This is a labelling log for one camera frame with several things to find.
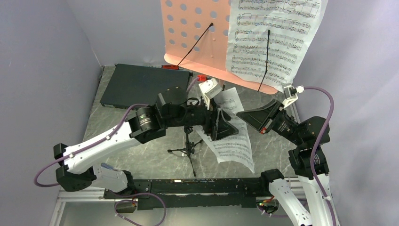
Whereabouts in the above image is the black microphone tripod stand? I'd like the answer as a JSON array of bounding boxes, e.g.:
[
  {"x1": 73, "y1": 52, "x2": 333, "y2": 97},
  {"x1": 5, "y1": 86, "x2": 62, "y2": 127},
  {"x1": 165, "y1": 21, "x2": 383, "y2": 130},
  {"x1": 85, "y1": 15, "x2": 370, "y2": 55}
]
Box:
[{"x1": 167, "y1": 126, "x2": 203, "y2": 177}]

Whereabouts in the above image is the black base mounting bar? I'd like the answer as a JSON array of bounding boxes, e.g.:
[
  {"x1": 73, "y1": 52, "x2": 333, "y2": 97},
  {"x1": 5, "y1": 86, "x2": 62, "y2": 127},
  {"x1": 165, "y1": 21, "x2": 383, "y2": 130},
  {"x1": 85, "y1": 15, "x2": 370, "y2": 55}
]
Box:
[{"x1": 103, "y1": 178, "x2": 290, "y2": 210}]

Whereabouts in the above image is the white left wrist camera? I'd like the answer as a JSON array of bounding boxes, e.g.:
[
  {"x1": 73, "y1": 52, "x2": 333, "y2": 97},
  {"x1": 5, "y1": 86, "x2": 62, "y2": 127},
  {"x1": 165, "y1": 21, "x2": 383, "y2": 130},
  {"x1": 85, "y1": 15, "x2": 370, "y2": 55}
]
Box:
[{"x1": 199, "y1": 78, "x2": 223, "y2": 110}]

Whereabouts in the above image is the aluminium rail right edge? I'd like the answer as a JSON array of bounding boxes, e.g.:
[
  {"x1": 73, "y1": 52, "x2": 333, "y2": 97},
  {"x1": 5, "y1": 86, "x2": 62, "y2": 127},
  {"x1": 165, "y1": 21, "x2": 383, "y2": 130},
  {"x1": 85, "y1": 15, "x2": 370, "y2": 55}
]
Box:
[{"x1": 278, "y1": 65, "x2": 342, "y2": 226}]

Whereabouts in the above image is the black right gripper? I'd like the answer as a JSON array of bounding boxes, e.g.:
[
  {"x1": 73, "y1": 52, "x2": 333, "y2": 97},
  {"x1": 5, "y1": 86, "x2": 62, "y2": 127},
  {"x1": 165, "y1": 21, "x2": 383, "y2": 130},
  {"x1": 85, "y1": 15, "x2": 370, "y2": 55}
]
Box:
[{"x1": 236, "y1": 97, "x2": 304, "y2": 145}]

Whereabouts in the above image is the printed sheet music page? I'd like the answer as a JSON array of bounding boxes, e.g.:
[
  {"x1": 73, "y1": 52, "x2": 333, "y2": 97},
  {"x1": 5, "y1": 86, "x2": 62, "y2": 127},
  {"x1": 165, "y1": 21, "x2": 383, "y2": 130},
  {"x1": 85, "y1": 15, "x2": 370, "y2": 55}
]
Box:
[{"x1": 194, "y1": 88, "x2": 255, "y2": 173}]

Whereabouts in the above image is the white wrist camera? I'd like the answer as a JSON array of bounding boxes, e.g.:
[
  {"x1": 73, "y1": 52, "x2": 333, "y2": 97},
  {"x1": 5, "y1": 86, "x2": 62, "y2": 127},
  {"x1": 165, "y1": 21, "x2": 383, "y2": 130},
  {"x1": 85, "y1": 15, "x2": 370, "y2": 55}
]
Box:
[
  {"x1": 199, "y1": 78, "x2": 223, "y2": 110},
  {"x1": 282, "y1": 85, "x2": 304, "y2": 109}
]

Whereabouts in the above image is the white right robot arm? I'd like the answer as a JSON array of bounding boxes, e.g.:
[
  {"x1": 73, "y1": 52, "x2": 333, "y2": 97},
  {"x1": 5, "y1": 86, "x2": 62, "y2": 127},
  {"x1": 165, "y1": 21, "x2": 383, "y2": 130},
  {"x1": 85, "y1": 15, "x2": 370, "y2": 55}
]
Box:
[{"x1": 237, "y1": 100, "x2": 339, "y2": 226}]

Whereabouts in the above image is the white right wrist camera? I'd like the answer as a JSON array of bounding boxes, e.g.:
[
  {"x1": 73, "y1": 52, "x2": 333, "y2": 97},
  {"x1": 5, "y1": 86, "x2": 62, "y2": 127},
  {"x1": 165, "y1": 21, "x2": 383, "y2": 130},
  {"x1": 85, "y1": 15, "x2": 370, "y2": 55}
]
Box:
[{"x1": 282, "y1": 85, "x2": 304, "y2": 109}]

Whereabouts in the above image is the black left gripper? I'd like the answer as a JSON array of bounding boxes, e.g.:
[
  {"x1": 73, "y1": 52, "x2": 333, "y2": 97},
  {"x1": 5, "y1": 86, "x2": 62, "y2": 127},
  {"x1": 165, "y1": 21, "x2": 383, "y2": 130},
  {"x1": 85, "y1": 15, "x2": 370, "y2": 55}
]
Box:
[{"x1": 165, "y1": 94, "x2": 239, "y2": 141}]

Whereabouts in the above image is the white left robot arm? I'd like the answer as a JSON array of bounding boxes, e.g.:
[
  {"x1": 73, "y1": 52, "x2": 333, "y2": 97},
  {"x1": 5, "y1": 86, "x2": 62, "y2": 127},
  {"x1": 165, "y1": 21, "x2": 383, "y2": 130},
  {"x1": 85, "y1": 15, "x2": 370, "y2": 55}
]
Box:
[{"x1": 54, "y1": 87, "x2": 238, "y2": 198}]

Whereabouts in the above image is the pink perforated music stand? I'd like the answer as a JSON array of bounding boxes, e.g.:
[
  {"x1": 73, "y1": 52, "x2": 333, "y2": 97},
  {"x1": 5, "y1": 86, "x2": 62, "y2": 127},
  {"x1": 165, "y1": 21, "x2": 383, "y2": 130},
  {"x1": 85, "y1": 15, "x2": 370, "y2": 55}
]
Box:
[{"x1": 160, "y1": 0, "x2": 277, "y2": 94}]

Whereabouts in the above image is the aluminium front rail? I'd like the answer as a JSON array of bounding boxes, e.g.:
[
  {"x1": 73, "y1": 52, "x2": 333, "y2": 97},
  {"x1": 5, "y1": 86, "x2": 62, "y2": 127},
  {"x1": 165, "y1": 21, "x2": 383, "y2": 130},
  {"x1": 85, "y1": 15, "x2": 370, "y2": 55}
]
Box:
[{"x1": 56, "y1": 178, "x2": 333, "y2": 202}]

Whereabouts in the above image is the black flat equipment box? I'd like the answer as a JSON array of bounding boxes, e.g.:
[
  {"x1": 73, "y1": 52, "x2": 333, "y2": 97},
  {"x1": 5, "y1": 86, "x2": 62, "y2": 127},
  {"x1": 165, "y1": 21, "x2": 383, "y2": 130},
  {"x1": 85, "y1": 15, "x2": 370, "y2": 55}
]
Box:
[{"x1": 100, "y1": 64, "x2": 193, "y2": 109}]

